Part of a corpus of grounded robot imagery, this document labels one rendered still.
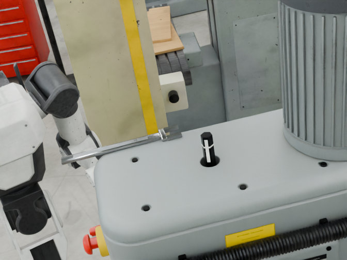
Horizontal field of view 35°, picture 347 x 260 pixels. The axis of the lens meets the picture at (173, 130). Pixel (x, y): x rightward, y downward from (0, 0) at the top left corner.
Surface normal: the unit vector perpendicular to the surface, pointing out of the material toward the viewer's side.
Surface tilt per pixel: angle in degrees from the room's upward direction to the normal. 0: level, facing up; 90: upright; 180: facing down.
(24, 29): 90
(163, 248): 90
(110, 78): 90
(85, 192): 0
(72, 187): 0
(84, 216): 0
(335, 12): 90
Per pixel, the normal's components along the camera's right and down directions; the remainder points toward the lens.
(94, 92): 0.19, 0.52
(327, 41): -0.42, 0.56
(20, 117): 0.22, -0.27
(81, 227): -0.15, -0.82
